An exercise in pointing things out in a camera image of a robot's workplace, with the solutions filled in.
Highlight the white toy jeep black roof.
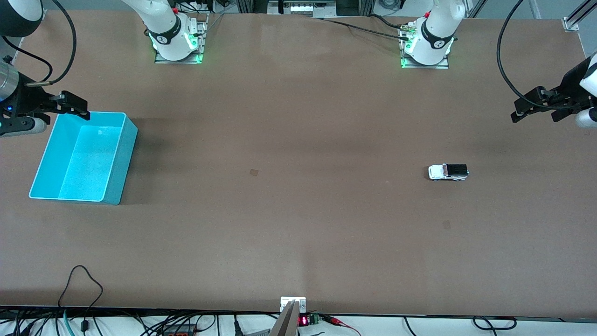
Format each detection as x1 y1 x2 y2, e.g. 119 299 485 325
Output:
428 163 470 182

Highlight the turquoise plastic bin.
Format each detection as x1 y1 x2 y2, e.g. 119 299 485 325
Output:
29 111 139 206

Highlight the lit equipment rack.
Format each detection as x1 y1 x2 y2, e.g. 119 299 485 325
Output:
267 0 337 18

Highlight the orange connector block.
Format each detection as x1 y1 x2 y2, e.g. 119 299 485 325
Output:
163 323 199 336

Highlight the short black right arm cable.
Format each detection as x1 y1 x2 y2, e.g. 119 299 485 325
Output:
0 35 53 84

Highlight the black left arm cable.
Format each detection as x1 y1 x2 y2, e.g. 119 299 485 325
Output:
496 0 579 112

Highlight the long black right arm cable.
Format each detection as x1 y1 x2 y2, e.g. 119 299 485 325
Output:
26 0 78 88

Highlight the aluminium frame profile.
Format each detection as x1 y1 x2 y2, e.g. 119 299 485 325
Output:
562 0 597 32

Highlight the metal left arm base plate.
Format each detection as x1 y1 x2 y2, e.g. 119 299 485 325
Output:
399 22 451 70

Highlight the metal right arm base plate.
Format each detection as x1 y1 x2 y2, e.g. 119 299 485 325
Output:
154 13 209 64

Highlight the black looped cable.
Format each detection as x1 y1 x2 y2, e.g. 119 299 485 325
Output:
58 265 104 336

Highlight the thin black table cable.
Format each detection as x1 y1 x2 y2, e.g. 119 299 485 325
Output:
368 14 407 29

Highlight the thick black table cable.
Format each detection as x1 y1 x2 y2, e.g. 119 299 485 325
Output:
322 18 412 40

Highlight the black coiled cable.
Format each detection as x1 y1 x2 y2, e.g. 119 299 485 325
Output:
472 316 517 331

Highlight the red clip wire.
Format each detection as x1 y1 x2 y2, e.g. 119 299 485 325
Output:
321 315 362 336

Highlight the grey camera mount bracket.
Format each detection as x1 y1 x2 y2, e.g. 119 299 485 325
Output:
268 297 307 336

